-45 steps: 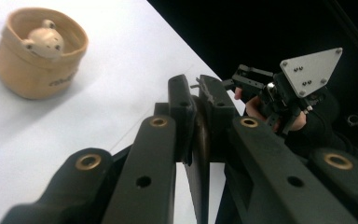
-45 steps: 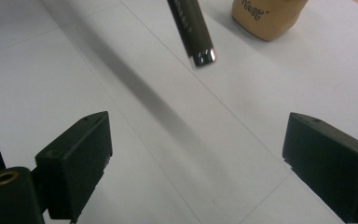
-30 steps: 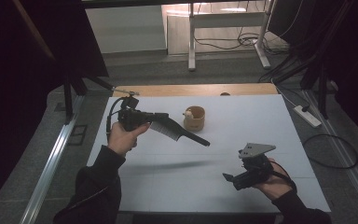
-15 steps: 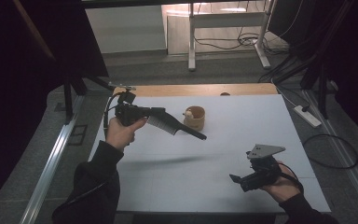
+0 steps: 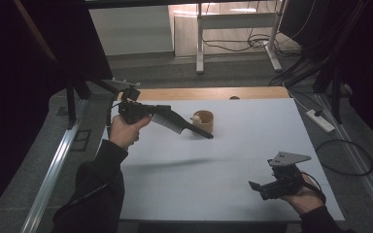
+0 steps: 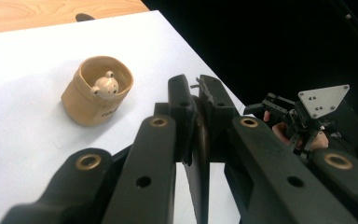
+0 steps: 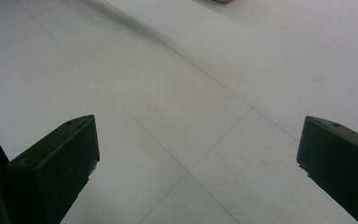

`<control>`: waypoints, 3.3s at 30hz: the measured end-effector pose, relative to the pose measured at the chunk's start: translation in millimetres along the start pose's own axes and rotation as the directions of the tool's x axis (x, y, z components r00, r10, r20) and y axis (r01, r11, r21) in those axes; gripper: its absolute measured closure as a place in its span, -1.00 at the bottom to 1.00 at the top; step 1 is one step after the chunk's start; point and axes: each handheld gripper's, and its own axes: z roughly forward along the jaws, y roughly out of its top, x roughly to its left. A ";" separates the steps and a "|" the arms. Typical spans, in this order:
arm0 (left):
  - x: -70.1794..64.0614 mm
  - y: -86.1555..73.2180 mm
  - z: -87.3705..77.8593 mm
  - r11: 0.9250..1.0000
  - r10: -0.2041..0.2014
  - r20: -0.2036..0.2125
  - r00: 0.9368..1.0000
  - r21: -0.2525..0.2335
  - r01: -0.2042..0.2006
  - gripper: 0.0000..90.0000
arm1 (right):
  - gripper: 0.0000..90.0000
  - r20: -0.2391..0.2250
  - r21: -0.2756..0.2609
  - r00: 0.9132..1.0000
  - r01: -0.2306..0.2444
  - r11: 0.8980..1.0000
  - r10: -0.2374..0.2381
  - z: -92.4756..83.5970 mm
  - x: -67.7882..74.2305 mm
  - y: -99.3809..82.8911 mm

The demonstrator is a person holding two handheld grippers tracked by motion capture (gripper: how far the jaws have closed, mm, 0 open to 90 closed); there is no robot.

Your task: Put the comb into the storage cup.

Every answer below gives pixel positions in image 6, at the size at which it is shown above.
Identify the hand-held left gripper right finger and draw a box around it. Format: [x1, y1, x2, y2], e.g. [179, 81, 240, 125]
[199, 74, 358, 224]

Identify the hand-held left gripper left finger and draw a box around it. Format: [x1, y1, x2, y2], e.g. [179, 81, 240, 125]
[102, 74, 198, 224]

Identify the tan cup with bear figure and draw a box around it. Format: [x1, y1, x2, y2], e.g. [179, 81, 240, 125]
[61, 55, 134, 127]

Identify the white table sheet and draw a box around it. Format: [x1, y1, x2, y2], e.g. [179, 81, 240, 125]
[0, 9, 247, 224]

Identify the dark table grommet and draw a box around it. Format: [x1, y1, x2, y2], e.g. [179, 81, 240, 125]
[75, 12, 96, 23]

